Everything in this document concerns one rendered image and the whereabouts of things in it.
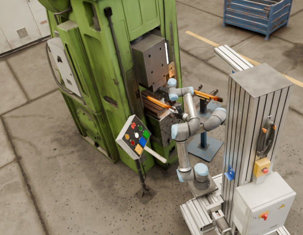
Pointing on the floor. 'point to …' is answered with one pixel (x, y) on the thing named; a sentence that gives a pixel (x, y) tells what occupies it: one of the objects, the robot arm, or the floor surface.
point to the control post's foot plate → (145, 195)
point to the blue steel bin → (257, 14)
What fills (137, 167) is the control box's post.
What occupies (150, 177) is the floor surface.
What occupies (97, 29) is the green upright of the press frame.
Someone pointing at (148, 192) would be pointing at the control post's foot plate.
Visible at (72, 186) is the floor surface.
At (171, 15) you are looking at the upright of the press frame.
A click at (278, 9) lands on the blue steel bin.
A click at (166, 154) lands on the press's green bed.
